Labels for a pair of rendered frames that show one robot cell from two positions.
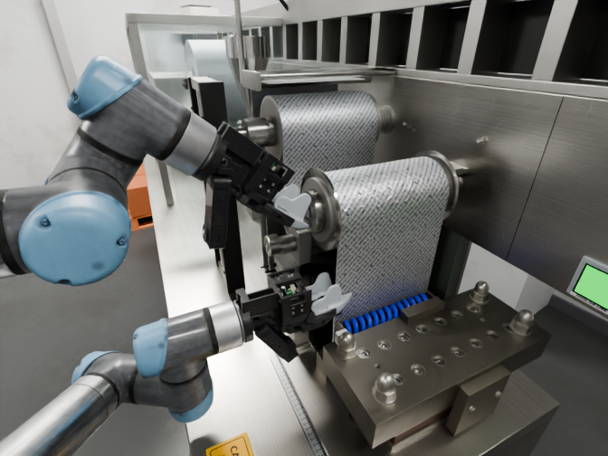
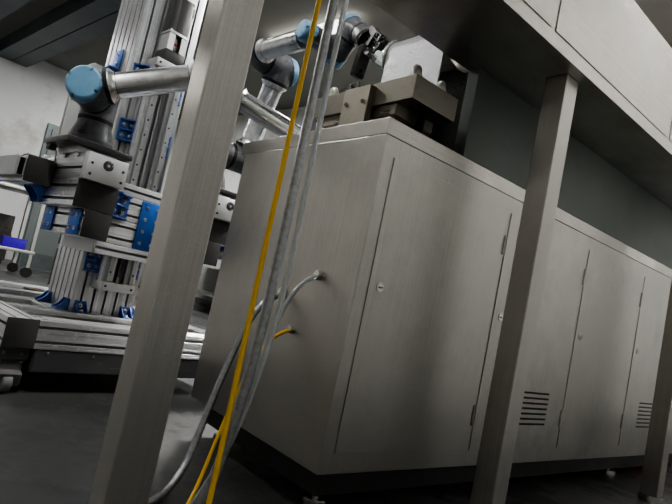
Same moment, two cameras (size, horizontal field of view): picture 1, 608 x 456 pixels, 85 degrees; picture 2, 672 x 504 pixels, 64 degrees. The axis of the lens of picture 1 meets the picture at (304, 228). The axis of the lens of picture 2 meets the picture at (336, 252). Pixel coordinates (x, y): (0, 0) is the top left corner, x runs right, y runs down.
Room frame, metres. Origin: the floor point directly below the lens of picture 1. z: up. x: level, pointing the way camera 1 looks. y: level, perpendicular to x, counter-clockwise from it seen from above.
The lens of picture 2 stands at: (0.06, -1.63, 0.47)
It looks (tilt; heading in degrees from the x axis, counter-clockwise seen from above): 5 degrees up; 76
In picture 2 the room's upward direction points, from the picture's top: 12 degrees clockwise
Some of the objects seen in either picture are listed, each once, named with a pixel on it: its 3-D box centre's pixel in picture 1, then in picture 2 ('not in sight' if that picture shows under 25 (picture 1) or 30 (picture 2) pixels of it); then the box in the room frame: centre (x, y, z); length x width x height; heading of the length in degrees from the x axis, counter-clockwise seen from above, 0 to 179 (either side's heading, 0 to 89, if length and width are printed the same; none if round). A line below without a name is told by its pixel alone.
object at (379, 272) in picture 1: (387, 274); (406, 91); (0.53, -0.16, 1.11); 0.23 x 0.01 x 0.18; 115
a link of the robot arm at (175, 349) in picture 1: (176, 343); not in sight; (0.36, 0.19, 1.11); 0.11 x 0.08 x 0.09; 115
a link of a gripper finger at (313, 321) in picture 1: (311, 316); not in sight; (0.43, -0.01, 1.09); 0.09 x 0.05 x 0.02; 114
